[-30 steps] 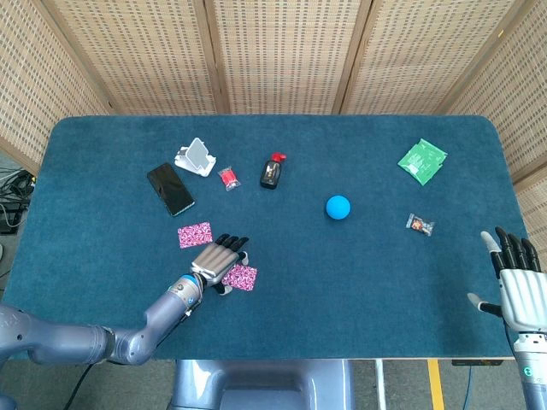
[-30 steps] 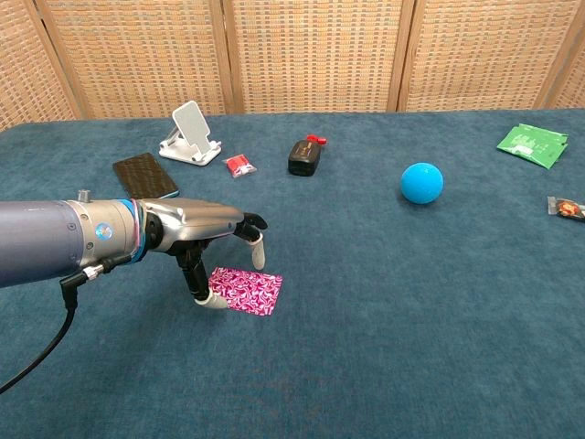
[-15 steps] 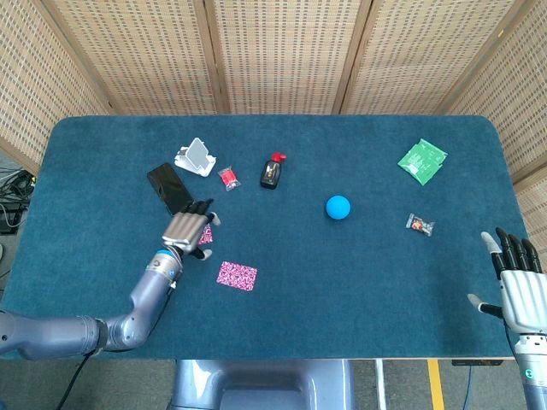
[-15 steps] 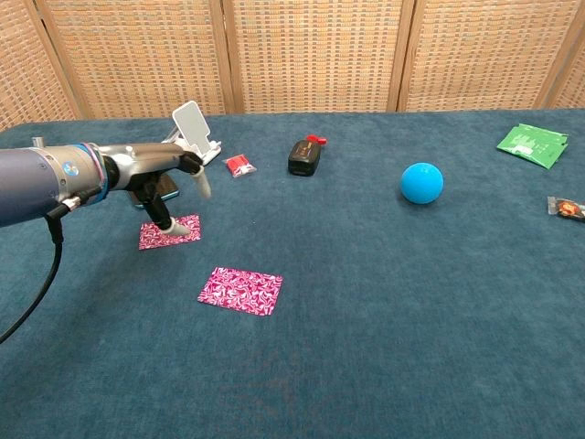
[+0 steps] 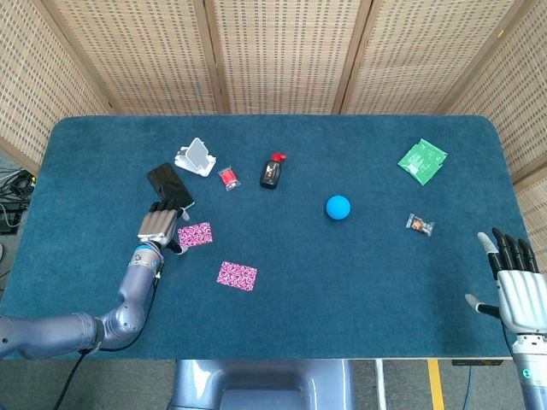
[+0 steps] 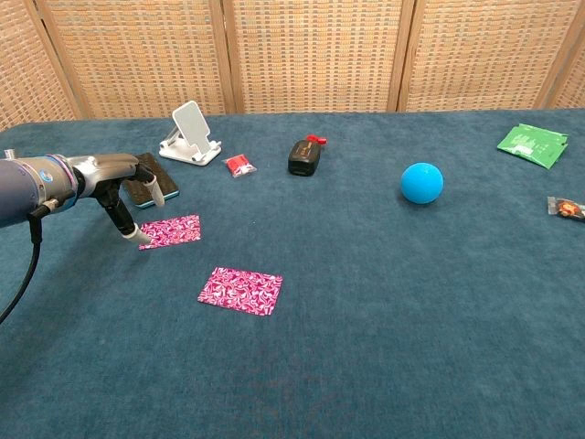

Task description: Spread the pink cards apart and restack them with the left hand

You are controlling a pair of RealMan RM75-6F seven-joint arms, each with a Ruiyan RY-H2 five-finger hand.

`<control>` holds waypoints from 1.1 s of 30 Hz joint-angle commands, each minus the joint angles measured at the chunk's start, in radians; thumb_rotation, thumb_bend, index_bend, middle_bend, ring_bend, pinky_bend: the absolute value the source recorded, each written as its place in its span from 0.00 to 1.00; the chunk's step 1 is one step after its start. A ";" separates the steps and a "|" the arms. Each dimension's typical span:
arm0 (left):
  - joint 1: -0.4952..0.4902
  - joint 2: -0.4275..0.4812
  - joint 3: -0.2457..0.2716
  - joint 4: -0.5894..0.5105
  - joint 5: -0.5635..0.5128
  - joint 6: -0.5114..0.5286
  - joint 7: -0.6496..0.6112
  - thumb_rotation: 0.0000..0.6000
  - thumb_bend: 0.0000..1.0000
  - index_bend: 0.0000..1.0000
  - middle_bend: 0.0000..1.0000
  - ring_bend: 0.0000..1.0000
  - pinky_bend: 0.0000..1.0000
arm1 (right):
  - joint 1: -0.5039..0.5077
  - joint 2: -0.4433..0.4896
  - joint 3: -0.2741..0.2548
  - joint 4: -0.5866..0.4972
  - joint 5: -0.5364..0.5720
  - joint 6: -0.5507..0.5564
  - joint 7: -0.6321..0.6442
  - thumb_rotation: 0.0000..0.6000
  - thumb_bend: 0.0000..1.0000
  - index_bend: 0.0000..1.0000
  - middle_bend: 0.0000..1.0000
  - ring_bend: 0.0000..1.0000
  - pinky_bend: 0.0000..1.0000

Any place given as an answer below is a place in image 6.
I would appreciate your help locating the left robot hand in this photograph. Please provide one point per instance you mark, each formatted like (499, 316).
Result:
(105, 176)

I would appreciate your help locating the pink patterned card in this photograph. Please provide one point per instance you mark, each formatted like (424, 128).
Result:
(176, 231)
(240, 292)

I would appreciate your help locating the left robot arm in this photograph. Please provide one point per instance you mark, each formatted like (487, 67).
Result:
(18, 192)

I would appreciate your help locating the black smartphone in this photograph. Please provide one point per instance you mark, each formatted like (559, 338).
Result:
(168, 186)

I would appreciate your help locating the white folding phone stand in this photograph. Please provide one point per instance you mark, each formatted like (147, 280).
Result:
(192, 123)

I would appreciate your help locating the woven bamboo screen panel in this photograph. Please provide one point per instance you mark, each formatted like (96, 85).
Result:
(576, 89)
(23, 68)
(480, 55)
(315, 55)
(137, 55)

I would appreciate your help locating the small red packet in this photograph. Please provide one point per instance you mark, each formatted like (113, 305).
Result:
(237, 164)

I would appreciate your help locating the black bottle with red cap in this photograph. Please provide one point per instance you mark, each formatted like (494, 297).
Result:
(302, 155)

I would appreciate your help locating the blue ball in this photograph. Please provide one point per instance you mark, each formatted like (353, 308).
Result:
(422, 183)

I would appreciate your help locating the green foil packet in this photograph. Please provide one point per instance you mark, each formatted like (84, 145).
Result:
(530, 144)

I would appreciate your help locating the dark wrapped candy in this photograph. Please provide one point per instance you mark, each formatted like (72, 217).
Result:
(566, 208)

